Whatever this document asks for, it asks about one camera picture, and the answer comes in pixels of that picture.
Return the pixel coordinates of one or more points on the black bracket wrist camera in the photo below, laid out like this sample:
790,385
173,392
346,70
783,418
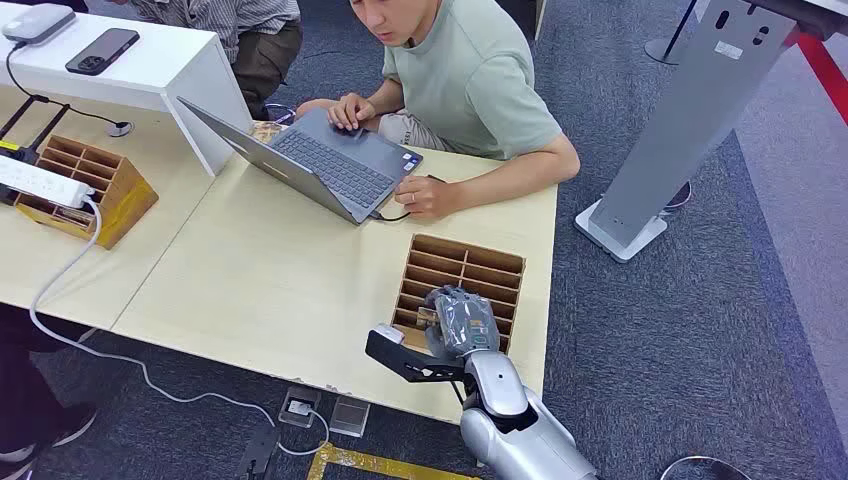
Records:
411,358

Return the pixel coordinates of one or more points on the black smartphone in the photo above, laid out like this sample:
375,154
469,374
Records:
102,51

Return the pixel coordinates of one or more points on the person's right hand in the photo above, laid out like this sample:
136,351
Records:
350,111

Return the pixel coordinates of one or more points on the grey flat box device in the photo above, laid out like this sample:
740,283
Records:
38,22

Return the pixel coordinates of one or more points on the person's left hand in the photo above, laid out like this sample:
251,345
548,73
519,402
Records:
424,197

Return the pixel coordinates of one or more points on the red barrier strip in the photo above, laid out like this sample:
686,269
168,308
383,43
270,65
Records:
825,73

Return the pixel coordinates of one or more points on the wooden slotted card holder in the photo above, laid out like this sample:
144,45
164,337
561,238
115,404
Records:
484,268
116,192

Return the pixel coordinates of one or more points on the grey laptop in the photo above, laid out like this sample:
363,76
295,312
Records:
331,166

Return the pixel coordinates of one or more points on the yellow floor tape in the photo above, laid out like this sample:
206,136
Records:
371,465

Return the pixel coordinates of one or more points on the floor socket box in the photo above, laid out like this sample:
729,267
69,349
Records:
299,407

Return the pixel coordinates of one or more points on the person's hand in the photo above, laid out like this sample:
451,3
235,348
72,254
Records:
350,111
424,197

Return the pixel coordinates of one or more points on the person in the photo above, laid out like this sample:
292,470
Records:
245,33
26,391
470,79

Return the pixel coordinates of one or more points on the white desk riser shelf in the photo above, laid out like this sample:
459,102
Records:
152,79

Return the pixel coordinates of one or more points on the black antenna device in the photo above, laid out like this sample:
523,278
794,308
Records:
26,132

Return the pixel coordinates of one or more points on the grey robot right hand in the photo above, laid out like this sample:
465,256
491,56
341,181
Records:
464,321

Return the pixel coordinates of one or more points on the black pole stand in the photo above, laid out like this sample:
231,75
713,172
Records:
669,46

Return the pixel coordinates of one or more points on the brown patterned card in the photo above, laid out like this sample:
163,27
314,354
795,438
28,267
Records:
265,131

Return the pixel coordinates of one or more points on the black floor plate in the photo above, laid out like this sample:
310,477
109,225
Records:
257,454

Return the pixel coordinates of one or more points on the dark shoe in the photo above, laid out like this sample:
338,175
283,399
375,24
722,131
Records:
679,197

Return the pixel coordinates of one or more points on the grey kiosk stand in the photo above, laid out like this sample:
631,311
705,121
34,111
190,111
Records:
689,119

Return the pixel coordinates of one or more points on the clear floor socket lid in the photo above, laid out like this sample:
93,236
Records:
350,416

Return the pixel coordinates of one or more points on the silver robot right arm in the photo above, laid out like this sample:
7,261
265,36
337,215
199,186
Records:
523,430

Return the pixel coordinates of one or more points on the white power strip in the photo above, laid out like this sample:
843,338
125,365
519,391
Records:
36,180

